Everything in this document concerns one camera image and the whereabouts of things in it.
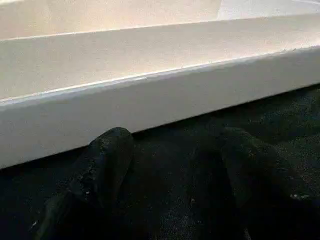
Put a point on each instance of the black table mat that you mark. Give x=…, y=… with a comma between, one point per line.
x=165, y=165

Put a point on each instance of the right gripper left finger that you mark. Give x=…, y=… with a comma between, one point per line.
x=92, y=190

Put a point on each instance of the white plastic table top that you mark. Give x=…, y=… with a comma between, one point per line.
x=150, y=65

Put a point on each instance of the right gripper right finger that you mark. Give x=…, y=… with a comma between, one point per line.
x=260, y=190

